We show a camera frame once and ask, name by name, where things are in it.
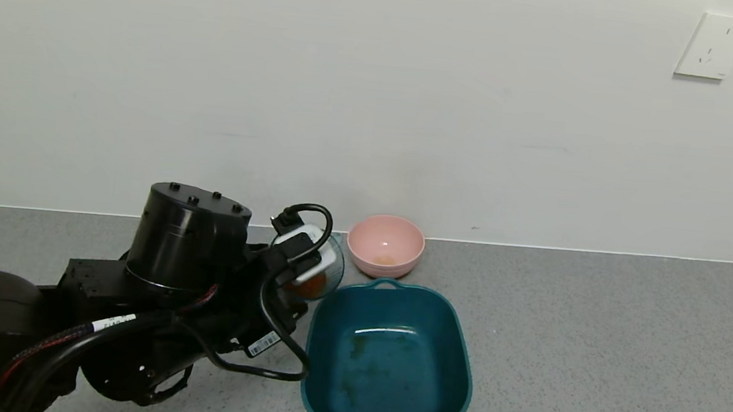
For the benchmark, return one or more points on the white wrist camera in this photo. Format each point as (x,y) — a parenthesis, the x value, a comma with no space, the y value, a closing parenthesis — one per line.
(308,270)

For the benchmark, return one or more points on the clear blue ribbed cup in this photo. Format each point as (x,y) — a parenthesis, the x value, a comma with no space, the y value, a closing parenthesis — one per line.
(327,272)

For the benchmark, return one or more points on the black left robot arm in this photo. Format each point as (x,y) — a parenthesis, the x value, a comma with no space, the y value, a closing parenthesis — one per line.
(184,243)

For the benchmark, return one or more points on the white wall socket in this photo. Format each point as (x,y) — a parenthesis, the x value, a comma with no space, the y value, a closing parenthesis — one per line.
(714,47)

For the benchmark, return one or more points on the teal plastic basin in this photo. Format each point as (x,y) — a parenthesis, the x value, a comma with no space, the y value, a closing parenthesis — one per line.
(385,367)

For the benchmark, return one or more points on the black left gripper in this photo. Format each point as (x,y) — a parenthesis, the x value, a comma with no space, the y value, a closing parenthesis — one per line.
(266,342)

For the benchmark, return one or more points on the pink bowl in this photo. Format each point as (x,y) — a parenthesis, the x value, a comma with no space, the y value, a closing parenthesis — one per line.
(385,247)

